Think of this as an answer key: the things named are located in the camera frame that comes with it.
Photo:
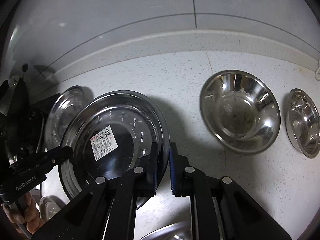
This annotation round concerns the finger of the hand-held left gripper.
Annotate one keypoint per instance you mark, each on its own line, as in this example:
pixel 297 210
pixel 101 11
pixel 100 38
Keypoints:
pixel 61 153

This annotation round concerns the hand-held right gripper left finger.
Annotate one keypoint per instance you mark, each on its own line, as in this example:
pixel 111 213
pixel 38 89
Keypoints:
pixel 155 172

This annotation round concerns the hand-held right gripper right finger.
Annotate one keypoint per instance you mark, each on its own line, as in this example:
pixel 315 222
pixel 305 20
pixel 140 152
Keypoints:
pixel 172 172

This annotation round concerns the labelled stainless steel plate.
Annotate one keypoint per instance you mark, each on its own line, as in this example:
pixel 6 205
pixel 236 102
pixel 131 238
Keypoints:
pixel 117 130

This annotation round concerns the large stainless steel bowl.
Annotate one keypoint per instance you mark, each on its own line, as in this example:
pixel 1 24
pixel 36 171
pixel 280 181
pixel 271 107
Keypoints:
pixel 240 112

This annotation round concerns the small stainless steel bowl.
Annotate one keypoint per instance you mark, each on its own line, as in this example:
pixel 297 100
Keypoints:
pixel 303 125

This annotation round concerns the person's left hand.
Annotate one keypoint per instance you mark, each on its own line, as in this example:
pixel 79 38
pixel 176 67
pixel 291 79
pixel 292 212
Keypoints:
pixel 32 217

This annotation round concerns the small steel dish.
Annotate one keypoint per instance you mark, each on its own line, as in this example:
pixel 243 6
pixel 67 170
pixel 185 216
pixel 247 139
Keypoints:
pixel 48 210

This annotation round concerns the stainless steel sink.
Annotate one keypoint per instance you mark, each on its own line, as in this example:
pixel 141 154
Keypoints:
pixel 170 231

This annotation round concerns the black wok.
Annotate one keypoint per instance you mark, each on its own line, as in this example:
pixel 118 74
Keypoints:
pixel 21 95

